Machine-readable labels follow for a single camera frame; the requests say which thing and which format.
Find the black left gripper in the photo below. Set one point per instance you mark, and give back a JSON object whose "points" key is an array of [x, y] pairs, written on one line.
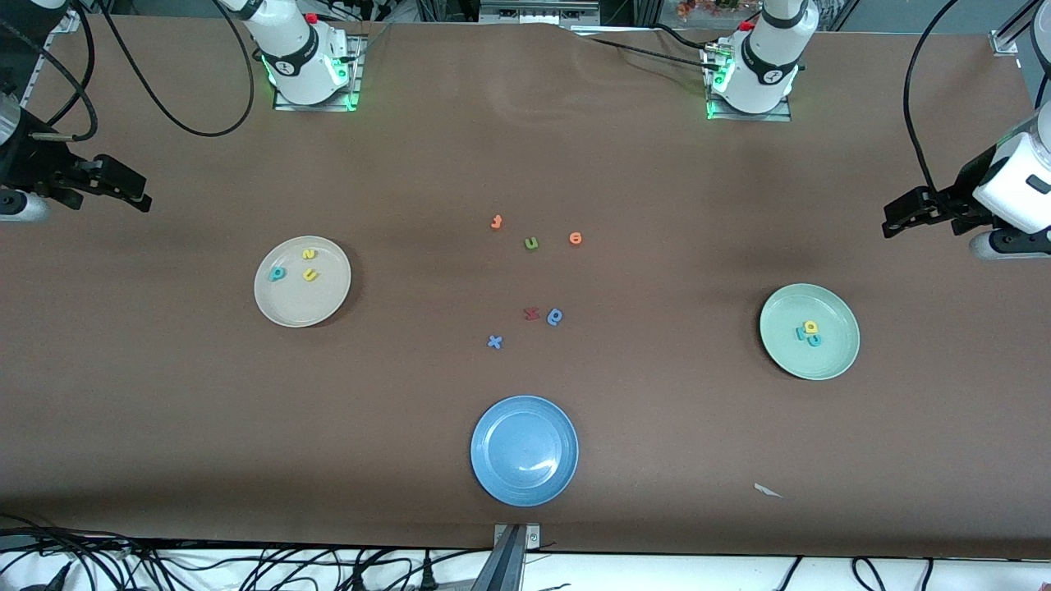
{"points": [[966, 194]]}

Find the beige brown plate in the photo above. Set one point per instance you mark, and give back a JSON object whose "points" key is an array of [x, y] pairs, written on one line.
{"points": [[304, 304]]}

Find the light green plate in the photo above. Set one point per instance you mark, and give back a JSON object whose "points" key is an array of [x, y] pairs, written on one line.
{"points": [[805, 361]]}

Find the grey box behind table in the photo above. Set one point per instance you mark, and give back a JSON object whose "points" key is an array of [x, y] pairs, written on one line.
{"points": [[538, 10]]}

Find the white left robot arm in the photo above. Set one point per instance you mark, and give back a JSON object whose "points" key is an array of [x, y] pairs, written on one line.
{"points": [[772, 49]]}

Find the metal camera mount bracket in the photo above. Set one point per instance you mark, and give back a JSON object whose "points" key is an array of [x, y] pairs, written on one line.
{"points": [[509, 558]]}

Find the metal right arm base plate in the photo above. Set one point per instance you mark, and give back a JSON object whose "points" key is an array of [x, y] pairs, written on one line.
{"points": [[355, 82]]}

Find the aluminium frame profile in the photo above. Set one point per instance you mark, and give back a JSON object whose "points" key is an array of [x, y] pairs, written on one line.
{"points": [[64, 20], [1014, 33]]}

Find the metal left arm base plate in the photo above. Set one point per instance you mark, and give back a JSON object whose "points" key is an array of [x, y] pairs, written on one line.
{"points": [[780, 116]]}

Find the blue plate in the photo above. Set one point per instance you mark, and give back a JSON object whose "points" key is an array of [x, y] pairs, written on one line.
{"points": [[524, 451]]}

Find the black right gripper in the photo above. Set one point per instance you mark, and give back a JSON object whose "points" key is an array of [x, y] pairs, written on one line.
{"points": [[33, 164]]}

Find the brown table cover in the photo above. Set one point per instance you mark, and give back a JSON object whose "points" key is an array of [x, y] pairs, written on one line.
{"points": [[164, 410]]}

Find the white paper scrap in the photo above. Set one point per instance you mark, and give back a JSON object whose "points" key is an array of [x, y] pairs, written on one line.
{"points": [[768, 491]]}

